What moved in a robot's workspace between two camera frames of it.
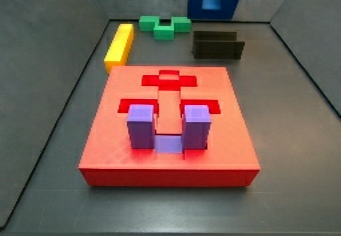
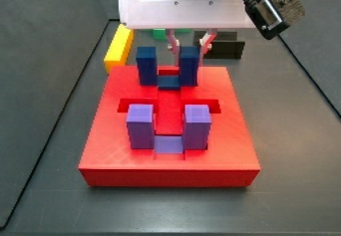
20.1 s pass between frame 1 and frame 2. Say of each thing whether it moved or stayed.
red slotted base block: stayed
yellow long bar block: stayed
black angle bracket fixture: stayed
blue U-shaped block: moved
